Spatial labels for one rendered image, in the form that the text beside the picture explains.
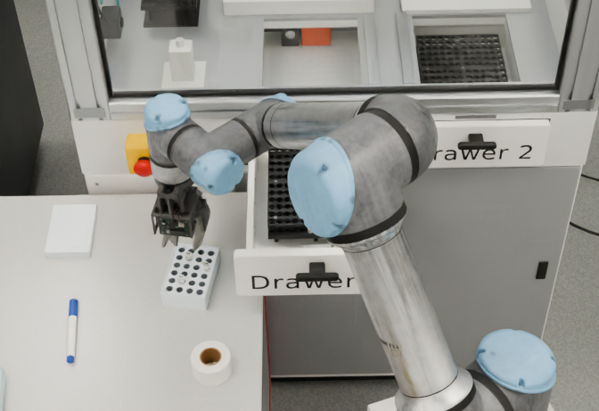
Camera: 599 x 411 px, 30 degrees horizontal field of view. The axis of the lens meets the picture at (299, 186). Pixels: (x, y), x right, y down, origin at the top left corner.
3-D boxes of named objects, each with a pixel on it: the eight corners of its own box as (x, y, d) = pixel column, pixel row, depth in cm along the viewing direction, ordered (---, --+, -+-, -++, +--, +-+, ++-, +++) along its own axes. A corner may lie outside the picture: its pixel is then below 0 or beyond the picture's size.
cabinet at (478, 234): (537, 390, 284) (591, 166, 226) (131, 396, 284) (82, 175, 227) (488, 132, 350) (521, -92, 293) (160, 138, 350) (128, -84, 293)
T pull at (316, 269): (339, 282, 194) (339, 276, 193) (295, 283, 194) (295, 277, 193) (338, 266, 196) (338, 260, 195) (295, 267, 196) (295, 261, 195)
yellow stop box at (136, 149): (165, 176, 220) (160, 150, 215) (128, 176, 220) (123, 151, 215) (167, 158, 224) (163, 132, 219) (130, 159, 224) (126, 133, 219)
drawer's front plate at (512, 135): (543, 165, 224) (551, 125, 216) (398, 168, 224) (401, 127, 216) (542, 159, 225) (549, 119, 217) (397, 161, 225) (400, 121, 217)
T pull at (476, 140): (496, 150, 216) (496, 144, 215) (457, 151, 216) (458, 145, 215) (494, 137, 218) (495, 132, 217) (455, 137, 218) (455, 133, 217)
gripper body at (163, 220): (152, 236, 198) (144, 189, 190) (164, 201, 204) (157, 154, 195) (194, 242, 197) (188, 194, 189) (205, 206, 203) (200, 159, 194)
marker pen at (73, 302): (75, 364, 199) (74, 358, 198) (66, 365, 199) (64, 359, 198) (78, 302, 209) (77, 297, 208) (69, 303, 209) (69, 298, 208)
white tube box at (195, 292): (206, 310, 207) (204, 298, 204) (162, 305, 208) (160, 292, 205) (220, 259, 215) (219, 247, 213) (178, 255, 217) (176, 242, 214)
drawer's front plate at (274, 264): (397, 293, 202) (400, 253, 194) (236, 296, 202) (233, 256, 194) (397, 285, 203) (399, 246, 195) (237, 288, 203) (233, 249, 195)
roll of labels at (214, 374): (217, 392, 195) (217, 379, 192) (184, 376, 197) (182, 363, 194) (239, 363, 199) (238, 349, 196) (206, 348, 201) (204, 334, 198)
